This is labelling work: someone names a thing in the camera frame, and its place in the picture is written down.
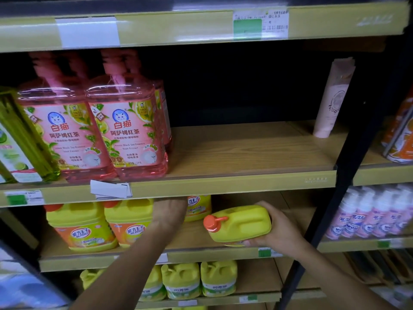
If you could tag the pale purple white pack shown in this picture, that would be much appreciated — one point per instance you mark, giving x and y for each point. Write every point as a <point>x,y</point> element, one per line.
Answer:
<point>338,219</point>
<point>403,213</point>
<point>371,219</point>
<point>355,219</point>
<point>388,216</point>

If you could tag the person's right forearm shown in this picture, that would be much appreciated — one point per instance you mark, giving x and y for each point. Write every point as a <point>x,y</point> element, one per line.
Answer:
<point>338,284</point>

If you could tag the green white price tag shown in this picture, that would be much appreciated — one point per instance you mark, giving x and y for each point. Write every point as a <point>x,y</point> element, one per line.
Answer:
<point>271,252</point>
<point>260,25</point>
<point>163,258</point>
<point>248,298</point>
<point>390,243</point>
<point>24,197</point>

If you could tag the plain white label card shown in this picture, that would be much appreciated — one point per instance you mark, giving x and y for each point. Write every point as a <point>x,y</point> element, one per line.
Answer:
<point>109,189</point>

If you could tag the wooden shelf rack black frame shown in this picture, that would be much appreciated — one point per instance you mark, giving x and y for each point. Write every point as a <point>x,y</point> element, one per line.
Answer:
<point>251,148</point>

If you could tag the blank white shelf label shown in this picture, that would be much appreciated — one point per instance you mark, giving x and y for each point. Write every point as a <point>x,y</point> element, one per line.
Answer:
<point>87,32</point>
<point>187,303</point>

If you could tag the person's right hand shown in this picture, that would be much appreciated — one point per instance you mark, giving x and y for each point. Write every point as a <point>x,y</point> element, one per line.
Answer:
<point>284,235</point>

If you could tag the person's left forearm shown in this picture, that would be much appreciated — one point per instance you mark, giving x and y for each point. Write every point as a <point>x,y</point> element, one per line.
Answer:
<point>126,274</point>

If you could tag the person's left hand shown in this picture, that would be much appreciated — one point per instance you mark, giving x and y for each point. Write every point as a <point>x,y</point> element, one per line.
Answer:
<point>169,216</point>

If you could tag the yellow orange detergent jug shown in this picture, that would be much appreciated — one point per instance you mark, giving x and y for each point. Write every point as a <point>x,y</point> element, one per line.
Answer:
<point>129,219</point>
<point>80,225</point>
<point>198,206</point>

